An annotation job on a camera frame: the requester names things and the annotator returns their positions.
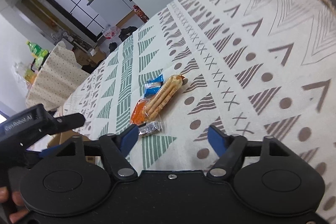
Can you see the patterned bed cover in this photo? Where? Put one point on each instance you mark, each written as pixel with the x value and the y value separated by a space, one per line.
pixel 250 67

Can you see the white kitchen cabinet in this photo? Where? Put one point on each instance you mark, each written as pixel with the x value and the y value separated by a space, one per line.
pixel 111 11

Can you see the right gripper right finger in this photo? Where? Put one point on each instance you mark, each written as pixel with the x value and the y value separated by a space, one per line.
pixel 229 149

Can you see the silver foil candy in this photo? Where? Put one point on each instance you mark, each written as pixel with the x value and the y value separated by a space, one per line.
pixel 150 128

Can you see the yellow biscuit stick packet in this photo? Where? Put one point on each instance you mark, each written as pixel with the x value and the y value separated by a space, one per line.
pixel 161 99

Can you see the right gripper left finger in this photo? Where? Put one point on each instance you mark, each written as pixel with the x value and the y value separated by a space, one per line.
pixel 114 150

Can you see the blue candy packet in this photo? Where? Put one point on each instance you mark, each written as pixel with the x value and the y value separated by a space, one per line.
pixel 153 86

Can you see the orange snack packet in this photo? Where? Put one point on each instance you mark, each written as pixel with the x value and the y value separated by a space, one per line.
pixel 138 115

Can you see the person hand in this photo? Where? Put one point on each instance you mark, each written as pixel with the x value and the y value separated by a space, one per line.
pixel 19 203

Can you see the black slippers pile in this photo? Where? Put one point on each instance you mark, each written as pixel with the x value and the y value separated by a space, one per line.
pixel 127 32

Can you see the table with dotted cloth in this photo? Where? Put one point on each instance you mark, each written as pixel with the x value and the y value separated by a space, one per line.
pixel 57 79

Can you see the red white plastic bag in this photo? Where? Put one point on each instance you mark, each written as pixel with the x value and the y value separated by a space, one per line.
pixel 110 31

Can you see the green drink bottle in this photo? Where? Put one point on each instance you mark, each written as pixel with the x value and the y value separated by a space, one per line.
pixel 36 50

